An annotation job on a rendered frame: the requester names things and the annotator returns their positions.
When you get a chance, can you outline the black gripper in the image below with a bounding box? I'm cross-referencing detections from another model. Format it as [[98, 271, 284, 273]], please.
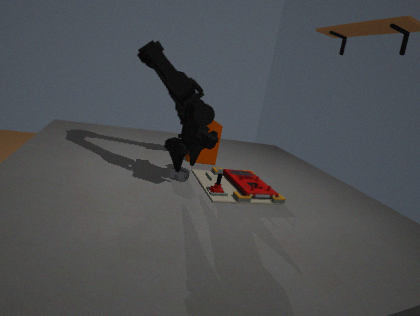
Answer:
[[164, 117, 206, 172]]

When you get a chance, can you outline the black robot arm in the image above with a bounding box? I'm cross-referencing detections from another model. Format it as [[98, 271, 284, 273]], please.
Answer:
[[137, 41, 218, 149]]

